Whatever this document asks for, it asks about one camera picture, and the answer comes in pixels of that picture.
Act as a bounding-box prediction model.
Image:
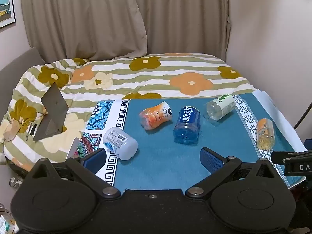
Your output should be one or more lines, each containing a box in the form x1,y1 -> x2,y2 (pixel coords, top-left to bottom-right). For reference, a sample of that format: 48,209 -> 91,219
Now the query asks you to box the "green white packet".
0,214 -> 18,234

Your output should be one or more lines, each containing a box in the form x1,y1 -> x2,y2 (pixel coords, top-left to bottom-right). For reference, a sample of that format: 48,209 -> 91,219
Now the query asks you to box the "white sheet under mat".
252,90 -> 308,152

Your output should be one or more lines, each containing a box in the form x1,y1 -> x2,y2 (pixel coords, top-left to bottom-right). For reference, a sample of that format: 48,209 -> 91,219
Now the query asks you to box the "beige curtain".
19,0 -> 231,63

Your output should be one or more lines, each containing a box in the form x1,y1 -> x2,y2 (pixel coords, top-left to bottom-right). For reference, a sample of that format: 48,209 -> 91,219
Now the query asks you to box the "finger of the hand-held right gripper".
271,150 -> 298,167

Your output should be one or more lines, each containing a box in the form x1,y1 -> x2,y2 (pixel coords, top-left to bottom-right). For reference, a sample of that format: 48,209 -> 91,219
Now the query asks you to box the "grey tablet on stand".
33,82 -> 69,142

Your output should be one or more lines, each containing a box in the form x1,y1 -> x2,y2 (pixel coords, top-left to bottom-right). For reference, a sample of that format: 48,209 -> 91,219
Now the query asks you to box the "blue plastic cup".
173,106 -> 201,145

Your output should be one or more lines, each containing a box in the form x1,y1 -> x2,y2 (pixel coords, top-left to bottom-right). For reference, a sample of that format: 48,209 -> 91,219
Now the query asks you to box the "blue mat with patterned border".
83,93 -> 308,191

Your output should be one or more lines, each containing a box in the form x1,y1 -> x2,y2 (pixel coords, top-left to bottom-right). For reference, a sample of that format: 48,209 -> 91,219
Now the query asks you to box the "black cable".
293,102 -> 312,130

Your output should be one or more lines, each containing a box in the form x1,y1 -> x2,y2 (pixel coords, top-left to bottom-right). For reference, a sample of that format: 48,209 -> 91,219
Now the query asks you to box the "orange cartoon print cup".
139,101 -> 173,131

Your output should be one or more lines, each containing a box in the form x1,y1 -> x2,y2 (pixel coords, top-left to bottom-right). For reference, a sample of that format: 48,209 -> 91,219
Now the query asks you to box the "framed wall picture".
0,0 -> 16,31

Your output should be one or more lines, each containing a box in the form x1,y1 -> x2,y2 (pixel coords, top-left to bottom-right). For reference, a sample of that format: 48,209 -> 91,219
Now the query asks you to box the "clear cup green white label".
203,94 -> 236,122

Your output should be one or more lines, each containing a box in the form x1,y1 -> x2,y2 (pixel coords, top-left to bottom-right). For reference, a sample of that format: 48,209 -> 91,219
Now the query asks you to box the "clear cup orange label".
256,118 -> 276,150

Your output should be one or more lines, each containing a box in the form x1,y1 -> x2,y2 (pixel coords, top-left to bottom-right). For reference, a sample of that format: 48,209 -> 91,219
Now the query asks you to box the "white cup with barcode label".
102,126 -> 139,161

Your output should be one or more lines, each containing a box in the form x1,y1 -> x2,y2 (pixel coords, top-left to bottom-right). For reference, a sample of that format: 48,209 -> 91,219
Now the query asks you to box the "floral striped blanket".
0,52 -> 259,171

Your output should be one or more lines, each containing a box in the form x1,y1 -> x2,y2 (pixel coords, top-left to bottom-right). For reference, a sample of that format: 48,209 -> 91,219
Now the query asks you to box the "metal ring fitting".
9,175 -> 24,189

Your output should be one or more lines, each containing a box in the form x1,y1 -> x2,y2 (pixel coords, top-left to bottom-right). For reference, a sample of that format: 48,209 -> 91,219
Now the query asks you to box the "wooden tag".
3,119 -> 21,142

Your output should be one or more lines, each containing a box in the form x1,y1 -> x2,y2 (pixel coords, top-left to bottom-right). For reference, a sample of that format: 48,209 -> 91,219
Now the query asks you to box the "white card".
65,137 -> 81,163

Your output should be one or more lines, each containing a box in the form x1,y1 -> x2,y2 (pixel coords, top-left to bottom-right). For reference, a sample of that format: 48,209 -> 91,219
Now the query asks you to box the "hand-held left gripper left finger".
29,148 -> 121,199

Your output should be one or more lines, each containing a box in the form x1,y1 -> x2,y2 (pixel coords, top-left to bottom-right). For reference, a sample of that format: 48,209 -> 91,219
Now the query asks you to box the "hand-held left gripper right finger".
185,147 -> 280,199

